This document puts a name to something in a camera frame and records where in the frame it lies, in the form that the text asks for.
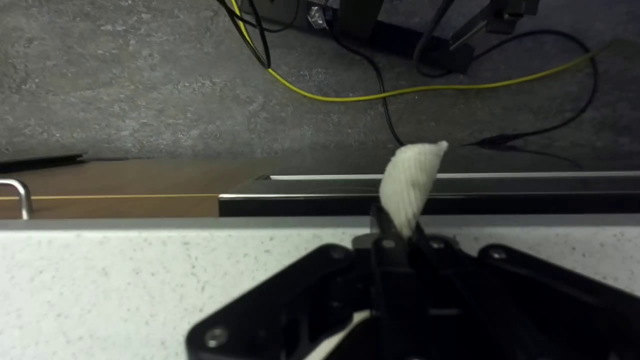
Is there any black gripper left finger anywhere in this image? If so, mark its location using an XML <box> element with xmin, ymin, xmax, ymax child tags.
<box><xmin>184</xmin><ymin>201</ymin><xmax>410</xmax><ymax>360</ymax></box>

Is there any stained beige cloth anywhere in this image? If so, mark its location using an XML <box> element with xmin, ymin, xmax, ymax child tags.
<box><xmin>376</xmin><ymin>137</ymin><xmax>451</xmax><ymax>239</ymax></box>

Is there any metal drawer handle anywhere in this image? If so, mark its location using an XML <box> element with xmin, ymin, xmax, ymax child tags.
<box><xmin>0</xmin><ymin>176</ymin><xmax>35</xmax><ymax>221</ymax></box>

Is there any black stand base on floor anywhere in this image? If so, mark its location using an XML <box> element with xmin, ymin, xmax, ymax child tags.
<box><xmin>303</xmin><ymin>0</ymin><xmax>544</xmax><ymax>76</ymax></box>

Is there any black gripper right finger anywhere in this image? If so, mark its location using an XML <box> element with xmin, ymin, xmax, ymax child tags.
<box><xmin>402</xmin><ymin>224</ymin><xmax>640</xmax><ymax>360</ymax></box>

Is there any yellow floor cable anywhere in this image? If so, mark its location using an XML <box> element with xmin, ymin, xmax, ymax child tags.
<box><xmin>228</xmin><ymin>0</ymin><xmax>603</xmax><ymax>105</ymax></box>

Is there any black floor cable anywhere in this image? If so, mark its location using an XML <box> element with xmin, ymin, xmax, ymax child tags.
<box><xmin>329</xmin><ymin>28</ymin><xmax>410</xmax><ymax>150</ymax></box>
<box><xmin>459</xmin><ymin>28</ymin><xmax>600</xmax><ymax>151</ymax></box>

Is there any wooden lower cabinet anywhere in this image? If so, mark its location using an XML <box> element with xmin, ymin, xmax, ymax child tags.
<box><xmin>0</xmin><ymin>155</ymin><xmax>271</xmax><ymax>221</ymax></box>

